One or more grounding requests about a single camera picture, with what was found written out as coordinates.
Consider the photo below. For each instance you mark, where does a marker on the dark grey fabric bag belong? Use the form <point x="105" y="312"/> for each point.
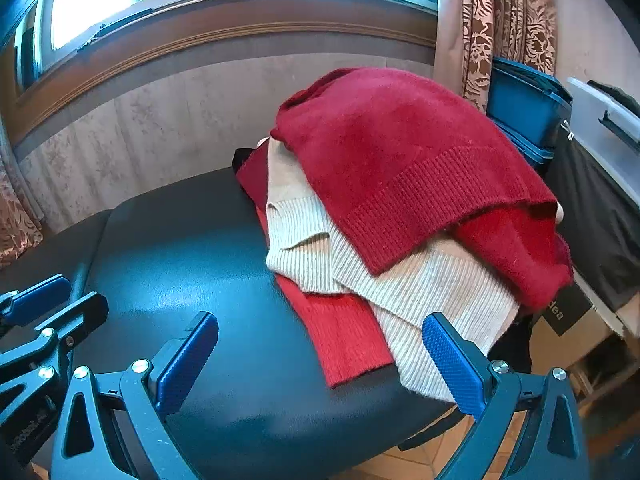
<point x="595" y="210"/>

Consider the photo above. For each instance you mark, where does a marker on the cardboard box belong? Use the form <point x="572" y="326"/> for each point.
<point x="590" y="340"/>

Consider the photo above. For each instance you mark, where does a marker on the white translucent plastic bin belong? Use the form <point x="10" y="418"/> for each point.
<point x="585" y="110"/>

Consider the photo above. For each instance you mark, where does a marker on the red ribbed knit sweater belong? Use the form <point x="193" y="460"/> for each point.
<point x="340" y="340"/>

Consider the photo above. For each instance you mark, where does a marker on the blue plastic storage bin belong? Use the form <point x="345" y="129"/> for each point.
<point x="520" y="105"/>
<point x="530" y="152"/>

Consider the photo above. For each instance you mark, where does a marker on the wooden window sill moulding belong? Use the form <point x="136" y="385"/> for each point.
<point x="250" y="35"/>

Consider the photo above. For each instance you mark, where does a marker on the red fuzzy knit sweater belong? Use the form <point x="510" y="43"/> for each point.
<point x="400" y="150"/>

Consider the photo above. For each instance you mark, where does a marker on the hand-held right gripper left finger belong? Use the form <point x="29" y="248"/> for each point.
<point x="185" y="360"/>

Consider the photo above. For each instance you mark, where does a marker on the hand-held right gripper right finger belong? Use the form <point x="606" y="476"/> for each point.
<point x="452" y="365"/>

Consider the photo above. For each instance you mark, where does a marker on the beige ribbed knit sweater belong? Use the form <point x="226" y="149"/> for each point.
<point x="310" y="240"/>

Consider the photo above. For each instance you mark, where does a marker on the black garment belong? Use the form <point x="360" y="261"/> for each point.
<point x="241" y="159"/>

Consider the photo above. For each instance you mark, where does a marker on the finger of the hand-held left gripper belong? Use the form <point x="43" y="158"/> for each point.
<point x="40" y="300"/>
<point x="80" y="317"/>

